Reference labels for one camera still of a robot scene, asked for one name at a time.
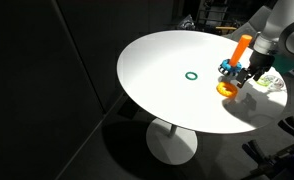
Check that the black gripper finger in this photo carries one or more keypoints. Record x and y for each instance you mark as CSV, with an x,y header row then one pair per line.
x,y
262,76
242,77

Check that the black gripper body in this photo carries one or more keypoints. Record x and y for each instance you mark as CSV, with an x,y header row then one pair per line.
x,y
260,62

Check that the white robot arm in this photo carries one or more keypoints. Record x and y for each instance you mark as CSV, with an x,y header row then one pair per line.
x,y
277,37

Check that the orange stake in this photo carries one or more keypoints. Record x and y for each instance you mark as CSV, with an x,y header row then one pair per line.
x,y
243,43

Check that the black clamp tool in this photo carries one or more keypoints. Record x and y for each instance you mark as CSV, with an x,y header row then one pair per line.
x,y
279,166

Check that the white round table base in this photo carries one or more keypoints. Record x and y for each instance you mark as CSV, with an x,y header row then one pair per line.
x,y
169,143

